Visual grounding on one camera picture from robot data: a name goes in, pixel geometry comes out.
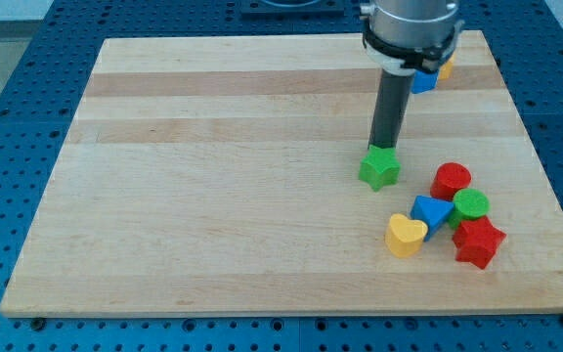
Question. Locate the green star block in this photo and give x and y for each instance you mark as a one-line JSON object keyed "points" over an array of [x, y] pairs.
{"points": [[380, 167]]}

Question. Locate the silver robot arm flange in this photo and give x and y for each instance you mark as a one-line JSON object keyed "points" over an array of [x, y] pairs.
{"points": [[406, 36]]}

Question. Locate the yellow block behind arm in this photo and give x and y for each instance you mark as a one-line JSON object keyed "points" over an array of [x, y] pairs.
{"points": [[446, 69]]}

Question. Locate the red star block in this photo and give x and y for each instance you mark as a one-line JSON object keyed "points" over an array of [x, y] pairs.
{"points": [[477, 241]]}

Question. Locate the wooden board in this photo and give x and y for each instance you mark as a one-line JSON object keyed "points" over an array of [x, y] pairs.
{"points": [[218, 176]]}

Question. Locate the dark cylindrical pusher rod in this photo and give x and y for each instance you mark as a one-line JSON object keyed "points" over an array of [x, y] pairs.
{"points": [[390, 108]]}

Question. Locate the yellow heart block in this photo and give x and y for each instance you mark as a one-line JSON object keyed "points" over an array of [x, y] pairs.
{"points": [[404, 237]]}

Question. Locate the blue triangle block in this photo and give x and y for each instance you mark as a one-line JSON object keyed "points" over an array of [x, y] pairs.
{"points": [[434, 212]]}

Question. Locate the red cylinder block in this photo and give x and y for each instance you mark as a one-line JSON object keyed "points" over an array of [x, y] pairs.
{"points": [[450, 178]]}

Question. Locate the blue cube block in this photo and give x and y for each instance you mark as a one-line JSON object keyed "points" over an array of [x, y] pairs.
{"points": [[423, 82]]}

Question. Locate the green cylinder block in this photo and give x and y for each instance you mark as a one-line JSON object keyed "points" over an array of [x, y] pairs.
{"points": [[469, 204]]}

